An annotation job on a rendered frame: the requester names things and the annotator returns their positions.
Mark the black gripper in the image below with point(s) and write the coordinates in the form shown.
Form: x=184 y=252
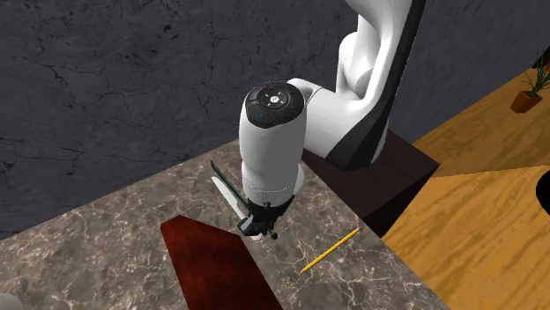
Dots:
x=262 y=216

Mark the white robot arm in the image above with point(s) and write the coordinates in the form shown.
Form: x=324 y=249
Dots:
x=270 y=150

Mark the white long utensil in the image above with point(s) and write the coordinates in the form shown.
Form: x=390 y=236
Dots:
x=227 y=195

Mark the dark red wooden board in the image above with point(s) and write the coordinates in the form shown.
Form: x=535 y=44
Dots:
x=215 y=266

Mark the yellow pencil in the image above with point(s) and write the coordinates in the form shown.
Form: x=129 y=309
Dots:
x=331 y=250

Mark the dark robot stand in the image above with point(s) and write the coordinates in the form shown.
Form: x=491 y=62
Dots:
x=386 y=180

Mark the white rounded object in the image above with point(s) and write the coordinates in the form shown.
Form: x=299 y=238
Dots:
x=8 y=302

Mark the potted plant in brown pot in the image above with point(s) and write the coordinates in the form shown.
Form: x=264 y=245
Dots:
x=525 y=101

